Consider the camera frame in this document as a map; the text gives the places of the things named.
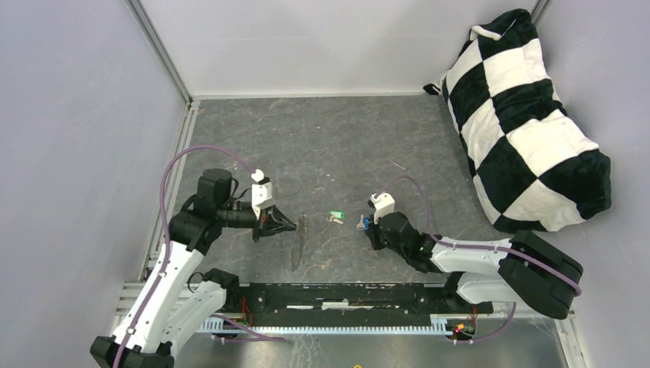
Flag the blue tagged key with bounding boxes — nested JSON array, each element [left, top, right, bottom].
[[356, 215, 369, 232]]

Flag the grey metal key holder plate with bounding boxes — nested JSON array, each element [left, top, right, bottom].
[[291, 212, 308, 271]]

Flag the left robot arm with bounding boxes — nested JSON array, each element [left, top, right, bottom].
[[90, 169, 296, 367]]

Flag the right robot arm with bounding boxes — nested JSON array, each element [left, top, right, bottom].
[[363, 212, 583, 320]]

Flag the green tagged key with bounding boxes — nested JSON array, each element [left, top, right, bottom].
[[327, 210, 346, 224]]

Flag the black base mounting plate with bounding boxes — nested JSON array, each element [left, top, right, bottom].
[[217, 283, 494, 314]]

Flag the black white checkered pillow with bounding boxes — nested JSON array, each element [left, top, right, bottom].
[[424, 8, 612, 233]]

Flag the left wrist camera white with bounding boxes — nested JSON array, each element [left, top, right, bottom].
[[251, 169, 274, 220]]

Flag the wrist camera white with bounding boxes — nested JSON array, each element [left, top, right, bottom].
[[251, 169, 274, 220], [369, 192, 396, 225]]

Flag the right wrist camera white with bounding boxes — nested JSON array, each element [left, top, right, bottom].
[[369, 192, 396, 225]]

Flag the white slotted cable duct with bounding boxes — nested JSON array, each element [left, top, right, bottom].
[[196, 317, 452, 337]]

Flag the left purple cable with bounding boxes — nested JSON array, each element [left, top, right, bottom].
[[110, 144, 285, 368]]

